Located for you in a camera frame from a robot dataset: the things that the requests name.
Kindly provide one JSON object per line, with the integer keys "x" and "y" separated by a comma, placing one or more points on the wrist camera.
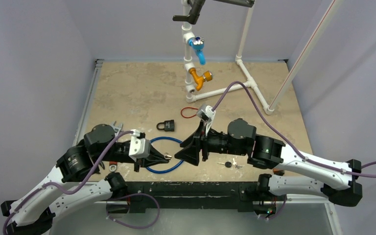
{"x": 207, "y": 115}
{"x": 139, "y": 145}

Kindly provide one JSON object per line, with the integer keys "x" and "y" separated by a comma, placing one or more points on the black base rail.
{"x": 239, "y": 196}

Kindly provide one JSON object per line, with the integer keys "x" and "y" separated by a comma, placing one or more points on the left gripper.
{"x": 155, "y": 157}

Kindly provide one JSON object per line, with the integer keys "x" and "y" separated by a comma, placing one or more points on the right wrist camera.
{"x": 207, "y": 115}

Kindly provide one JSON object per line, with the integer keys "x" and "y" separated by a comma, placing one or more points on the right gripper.
{"x": 201, "y": 144}

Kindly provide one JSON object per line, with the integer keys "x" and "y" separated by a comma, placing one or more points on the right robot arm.
{"x": 335, "y": 181}

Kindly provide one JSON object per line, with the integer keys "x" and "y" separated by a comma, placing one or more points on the red cable seal lock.
{"x": 188, "y": 112}

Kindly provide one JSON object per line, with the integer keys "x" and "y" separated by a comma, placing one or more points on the key bunch with black fob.
{"x": 231, "y": 164}

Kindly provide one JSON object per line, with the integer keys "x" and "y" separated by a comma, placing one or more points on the orange tool at right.
{"x": 278, "y": 172}

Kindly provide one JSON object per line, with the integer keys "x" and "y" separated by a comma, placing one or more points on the blue cable lock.
{"x": 172, "y": 168}

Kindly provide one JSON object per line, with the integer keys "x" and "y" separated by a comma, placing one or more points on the red handled adjustable wrench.
{"x": 117, "y": 127}

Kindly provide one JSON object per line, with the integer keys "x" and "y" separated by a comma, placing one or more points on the white diagonal pole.
{"x": 310, "y": 43}

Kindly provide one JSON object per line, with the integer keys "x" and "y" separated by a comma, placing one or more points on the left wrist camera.
{"x": 139, "y": 145}

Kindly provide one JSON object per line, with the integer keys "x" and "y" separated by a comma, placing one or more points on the orange faucet valve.
{"x": 200, "y": 79}

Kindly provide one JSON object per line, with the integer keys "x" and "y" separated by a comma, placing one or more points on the black padlock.
{"x": 166, "y": 125}

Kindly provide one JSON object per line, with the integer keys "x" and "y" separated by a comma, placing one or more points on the small silver key set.
{"x": 167, "y": 156}

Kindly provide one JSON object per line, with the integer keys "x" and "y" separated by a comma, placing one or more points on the white PVC pipe frame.
{"x": 236, "y": 68}

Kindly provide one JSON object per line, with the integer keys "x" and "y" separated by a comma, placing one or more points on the blue faucet valve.
{"x": 197, "y": 43}

